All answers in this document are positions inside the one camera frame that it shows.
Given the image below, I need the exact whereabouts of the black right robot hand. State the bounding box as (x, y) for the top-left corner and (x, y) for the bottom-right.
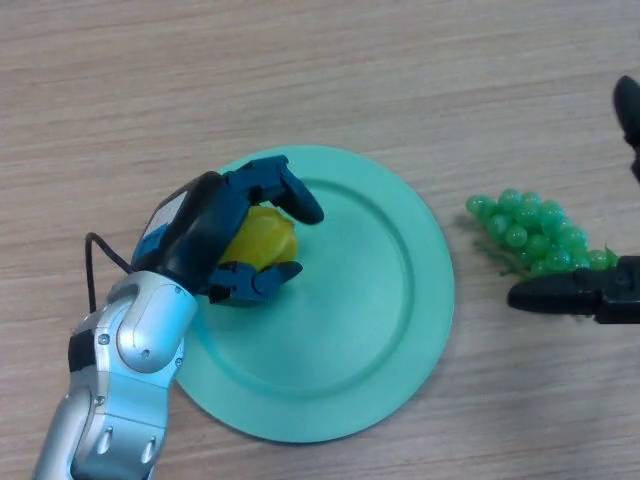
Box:
(507, 75), (640, 325)

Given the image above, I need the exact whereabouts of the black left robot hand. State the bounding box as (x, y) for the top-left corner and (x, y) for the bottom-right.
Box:
(132, 155), (325, 309)

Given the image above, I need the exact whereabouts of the yellow starfruit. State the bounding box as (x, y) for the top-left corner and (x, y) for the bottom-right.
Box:
(218, 205), (300, 274)

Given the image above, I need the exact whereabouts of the green round plate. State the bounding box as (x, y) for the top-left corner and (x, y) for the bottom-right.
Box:
(172, 144), (456, 445)

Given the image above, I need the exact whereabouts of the green grape bunch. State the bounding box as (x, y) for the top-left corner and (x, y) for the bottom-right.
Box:
(465, 188), (624, 279)

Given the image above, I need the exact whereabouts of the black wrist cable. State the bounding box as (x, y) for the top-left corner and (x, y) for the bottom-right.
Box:
(84, 232), (136, 314)

